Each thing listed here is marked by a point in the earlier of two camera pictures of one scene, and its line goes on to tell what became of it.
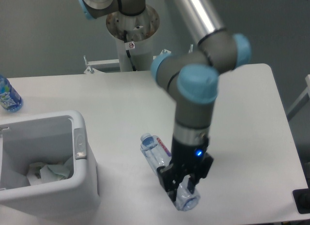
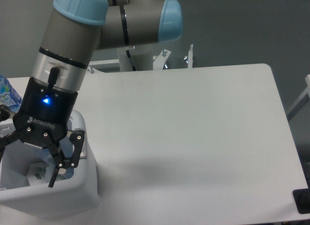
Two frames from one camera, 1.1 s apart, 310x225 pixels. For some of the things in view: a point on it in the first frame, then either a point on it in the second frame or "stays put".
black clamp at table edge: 302,198 stays put
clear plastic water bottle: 159,155 to 66,144
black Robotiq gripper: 189,159 to 44,115
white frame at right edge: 304,97 stays put
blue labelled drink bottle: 10,99 stays put
